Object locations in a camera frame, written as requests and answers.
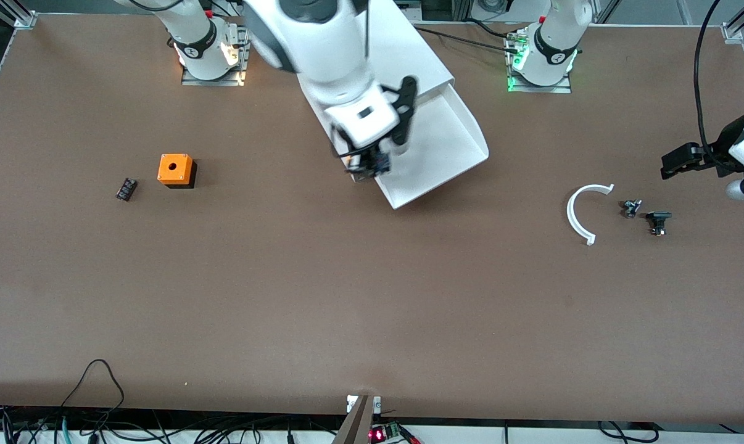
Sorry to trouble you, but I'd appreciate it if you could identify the small black clamp part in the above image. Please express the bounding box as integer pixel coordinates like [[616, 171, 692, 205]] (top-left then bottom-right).
[[646, 211, 673, 237]]

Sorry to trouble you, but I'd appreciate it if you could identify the black looped cable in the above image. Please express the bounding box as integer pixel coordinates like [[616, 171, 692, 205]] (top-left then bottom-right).
[[59, 359, 126, 413]]

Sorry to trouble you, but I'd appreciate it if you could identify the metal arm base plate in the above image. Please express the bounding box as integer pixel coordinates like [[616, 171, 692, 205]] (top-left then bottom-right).
[[505, 30, 573, 95], [180, 23, 253, 88]]

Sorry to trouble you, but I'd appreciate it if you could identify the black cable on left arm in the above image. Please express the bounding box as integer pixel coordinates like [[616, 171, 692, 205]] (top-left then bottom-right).
[[692, 0, 723, 156]]

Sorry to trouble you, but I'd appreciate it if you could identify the grey camera mount bar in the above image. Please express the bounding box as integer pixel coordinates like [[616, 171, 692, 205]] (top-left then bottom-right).
[[331, 394, 382, 444]]

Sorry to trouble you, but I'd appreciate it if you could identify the black cable at table edge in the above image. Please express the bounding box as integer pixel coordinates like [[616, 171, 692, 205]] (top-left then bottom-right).
[[597, 421, 661, 444]]

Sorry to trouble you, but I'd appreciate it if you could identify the black cable behind cabinet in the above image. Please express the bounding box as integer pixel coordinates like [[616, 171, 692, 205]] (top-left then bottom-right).
[[411, 25, 526, 57]]

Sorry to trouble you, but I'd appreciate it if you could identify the white half ring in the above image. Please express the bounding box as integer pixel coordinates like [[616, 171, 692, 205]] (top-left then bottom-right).
[[566, 183, 616, 247]]

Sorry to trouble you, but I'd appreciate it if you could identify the white drawer cabinet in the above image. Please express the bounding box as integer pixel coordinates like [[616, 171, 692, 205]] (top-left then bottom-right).
[[298, 0, 456, 183]]

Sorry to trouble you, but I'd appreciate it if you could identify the aluminium frame profile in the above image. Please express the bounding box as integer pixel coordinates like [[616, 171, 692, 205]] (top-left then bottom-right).
[[720, 0, 744, 45], [0, 0, 38, 30]]

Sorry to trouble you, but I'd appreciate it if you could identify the orange box with black base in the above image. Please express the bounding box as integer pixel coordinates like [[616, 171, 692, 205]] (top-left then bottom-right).
[[157, 154, 198, 190]]

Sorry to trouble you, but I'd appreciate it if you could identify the white drawer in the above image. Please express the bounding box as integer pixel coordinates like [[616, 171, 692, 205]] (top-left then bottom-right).
[[374, 83, 490, 211]]

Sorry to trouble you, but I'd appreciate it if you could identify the circuit board with red light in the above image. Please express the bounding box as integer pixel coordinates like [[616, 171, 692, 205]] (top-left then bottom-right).
[[370, 422, 421, 444]]

